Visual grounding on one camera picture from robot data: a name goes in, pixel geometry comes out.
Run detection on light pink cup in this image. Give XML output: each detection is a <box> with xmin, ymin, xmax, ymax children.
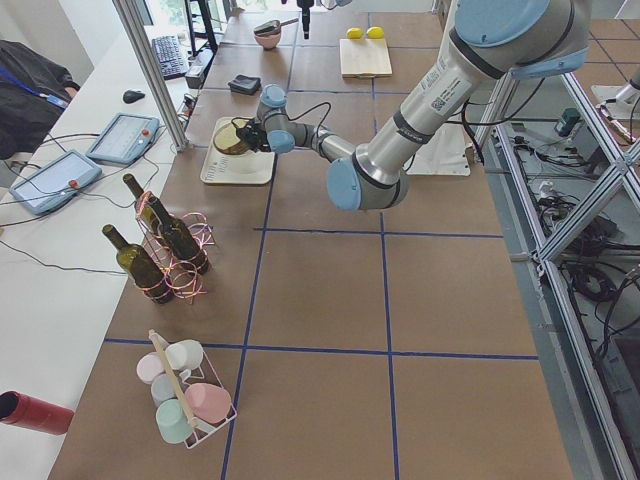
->
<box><xmin>136</xmin><ymin>352</ymin><xmax>165</xmax><ymax>385</ymax></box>

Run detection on white cup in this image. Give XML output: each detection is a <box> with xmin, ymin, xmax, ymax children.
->
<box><xmin>165</xmin><ymin>339</ymin><xmax>204</xmax><ymax>371</ymax></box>

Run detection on right yellow lemon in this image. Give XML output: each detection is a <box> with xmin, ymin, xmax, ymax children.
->
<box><xmin>366</xmin><ymin>26</ymin><xmax>385</xmax><ymax>39</ymax></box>

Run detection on pink bowl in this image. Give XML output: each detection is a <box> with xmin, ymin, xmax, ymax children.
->
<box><xmin>254</xmin><ymin>29</ymin><xmax>281</xmax><ymax>50</ymax></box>

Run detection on folded grey cloth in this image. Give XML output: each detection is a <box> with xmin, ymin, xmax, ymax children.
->
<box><xmin>227</xmin><ymin>74</ymin><xmax>261</xmax><ymax>95</ymax></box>

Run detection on black computer mouse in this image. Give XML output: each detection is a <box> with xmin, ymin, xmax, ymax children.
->
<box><xmin>122</xmin><ymin>89</ymin><xmax>146</xmax><ymax>105</ymax></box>

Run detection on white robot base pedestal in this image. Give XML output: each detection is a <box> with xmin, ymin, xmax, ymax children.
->
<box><xmin>404</xmin><ymin>124</ymin><xmax>471</xmax><ymax>176</ymax></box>

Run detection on aluminium frame post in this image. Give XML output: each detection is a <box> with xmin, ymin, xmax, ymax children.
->
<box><xmin>112</xmin><ymin>0</ymin><xmax>189</xmax><ymax>152</ymax></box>

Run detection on black keyboard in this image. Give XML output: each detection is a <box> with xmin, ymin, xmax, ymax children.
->
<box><xmin>151</xmin><ymin>35</ymin><xmax>189</xmax><ymax>80</ymax></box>

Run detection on metal scoop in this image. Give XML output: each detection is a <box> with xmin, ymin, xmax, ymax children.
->
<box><xmin>253</xmin><ymin>18</ymin><xmax>298</xmax><ymax>36</ymax></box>

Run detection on left yellow lemon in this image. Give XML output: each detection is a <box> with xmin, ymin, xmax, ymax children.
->
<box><xmin>346</xmin><ymin>27</ymin><xmax>364</xmax><ymax>40</ymax></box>

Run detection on grey cup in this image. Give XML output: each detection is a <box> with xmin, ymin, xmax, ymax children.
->
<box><xmin>150</xmin><ymin>373</ymin><xmax>176</xmax><ymax>407</ymax></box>

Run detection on brown bread slice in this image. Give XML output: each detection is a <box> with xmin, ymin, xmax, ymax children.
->
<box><xmin>213</xmin><ymin>117</ymin><xmax>250</xmax><ymax>155</ymax></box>

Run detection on red cylinder bottle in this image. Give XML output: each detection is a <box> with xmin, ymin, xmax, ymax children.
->
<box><xmin>1</xmin><ymin>391</ymin><xmax>74</xmax><ymax>435</ymax></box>

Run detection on dark green wine bottle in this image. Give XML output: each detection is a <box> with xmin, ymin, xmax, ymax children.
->
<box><xmin>102</xmin><ymin>224</ymin><xmax>174</xmax><ymax>304</ymax></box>

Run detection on blue teach pendant far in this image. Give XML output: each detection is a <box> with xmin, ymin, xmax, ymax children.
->
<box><xmin>86</xmin><ymin>113</ymin><xmax>160</xmax><ymax>165</ymax></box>

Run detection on yellow lemon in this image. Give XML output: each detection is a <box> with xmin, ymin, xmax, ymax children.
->
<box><xmin>366</xmin><ymin>26</ymin><xmax>385</xmax><ymax>39</ymax></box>
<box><xmin>346</xmin><ymin>27</ymin><xmax>364</xmax><ymax>40</ymax></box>

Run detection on mint green cup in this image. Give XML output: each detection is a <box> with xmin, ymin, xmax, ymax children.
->
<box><xmin>155</xmin><ymin>399</ymin><xmax>194</xmax><ymax>444</ymax></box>

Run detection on copper wire bottle rack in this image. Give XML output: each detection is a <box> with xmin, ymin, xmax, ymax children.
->
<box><xmin>136</xmin><ymin>192</ymin><xmax>211</xmax><ymax>303</ymax></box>

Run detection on wooden cutting board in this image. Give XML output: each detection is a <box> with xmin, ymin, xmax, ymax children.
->
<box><xmin>339</xmin><ymin>38</ymin><xmax>393</xmax><ymax>78</ymax></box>

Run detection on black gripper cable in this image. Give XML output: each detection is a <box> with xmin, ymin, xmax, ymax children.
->
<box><xmin>230</xmin><ymin>101</ymin><xmax>335</xmax><ymax>139</ymax></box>

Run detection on blue teach pendant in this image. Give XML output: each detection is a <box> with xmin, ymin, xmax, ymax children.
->
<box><xmin>86</xmin><ymin>113</ymin><xmax>160</xmax><ymax>165</ymax></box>
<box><xmin>9</xmin><ymin>150</ymin><xmax>102</xmax><ymax>216</ymax></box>

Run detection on blue teach pendant near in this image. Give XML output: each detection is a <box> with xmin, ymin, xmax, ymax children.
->
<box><xmin>9</xmin><ymin>150</ymin><xmax>102</xmax><ymax>216</ymax></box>

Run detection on white wire cup rack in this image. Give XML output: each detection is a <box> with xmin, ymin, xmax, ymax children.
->
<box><xmin>149</xmin><ymin>330</ymin><xmax>237</xmax><ymax>449</ymax></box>

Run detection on white bear serving tray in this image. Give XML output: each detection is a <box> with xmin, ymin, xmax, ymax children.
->
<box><xmin>200</xmin><ymin>133</ymin><xmax>275</xmax><ymax>185</ymax></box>

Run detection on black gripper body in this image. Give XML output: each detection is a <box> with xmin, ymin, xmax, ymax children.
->
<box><xmin>236</xmin><ymin>119</ymin><xmax>270</xmax><ymax>152</ymax></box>

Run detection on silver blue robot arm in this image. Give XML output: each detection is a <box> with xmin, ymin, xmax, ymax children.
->
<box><xmin>232</xmin><ymin>0</ymin><xmax>592</xmax><ymax>211</ymax></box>

